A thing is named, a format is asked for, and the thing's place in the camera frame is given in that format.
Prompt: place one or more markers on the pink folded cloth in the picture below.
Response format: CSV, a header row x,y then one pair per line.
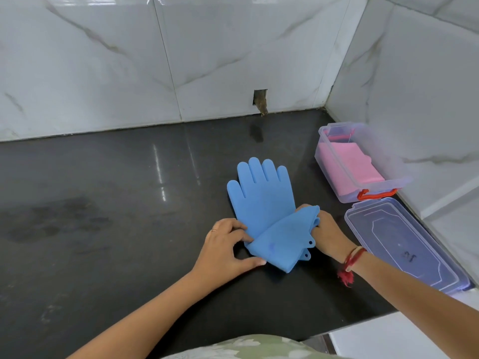
x,y
350,166

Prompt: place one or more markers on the person's left forearm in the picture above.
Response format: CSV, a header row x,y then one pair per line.
x,y
149,317

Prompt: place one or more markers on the blue silicone glove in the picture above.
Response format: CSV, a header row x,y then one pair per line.
x,y
262,198
309,243

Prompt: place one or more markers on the clear plastic box lid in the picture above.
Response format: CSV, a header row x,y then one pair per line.
x,y
404,242

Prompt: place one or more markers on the person's right forearm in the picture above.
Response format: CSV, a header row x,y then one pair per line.
x,y
408,295

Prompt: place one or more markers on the person's right hand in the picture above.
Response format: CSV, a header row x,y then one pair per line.
x,y
331,235

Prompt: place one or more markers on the person's left thumb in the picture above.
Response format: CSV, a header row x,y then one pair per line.
x,y
249,262

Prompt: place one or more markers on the person's right fingers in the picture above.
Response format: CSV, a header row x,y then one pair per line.
x,y
304,207

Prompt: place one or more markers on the person's left hand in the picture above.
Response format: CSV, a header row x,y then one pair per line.
x,y
215,250

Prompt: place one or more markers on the clear plastic storage box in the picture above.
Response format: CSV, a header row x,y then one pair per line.
x,y
393,179

